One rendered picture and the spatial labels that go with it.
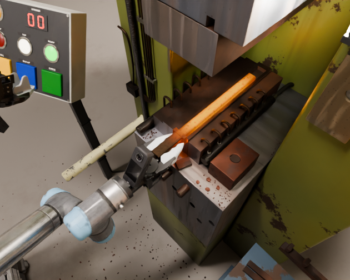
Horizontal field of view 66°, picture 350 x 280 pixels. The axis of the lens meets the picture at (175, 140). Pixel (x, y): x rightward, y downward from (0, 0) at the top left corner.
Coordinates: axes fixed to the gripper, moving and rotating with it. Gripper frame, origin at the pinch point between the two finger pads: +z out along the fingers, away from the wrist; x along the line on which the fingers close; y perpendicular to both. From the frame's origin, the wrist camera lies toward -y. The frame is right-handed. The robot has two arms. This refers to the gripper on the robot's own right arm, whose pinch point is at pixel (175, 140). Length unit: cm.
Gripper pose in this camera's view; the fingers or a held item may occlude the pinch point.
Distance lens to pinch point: 76.8
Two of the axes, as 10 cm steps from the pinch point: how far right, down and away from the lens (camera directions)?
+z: 7.1, -5.8, 3.9
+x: 7.0, 5.9, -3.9
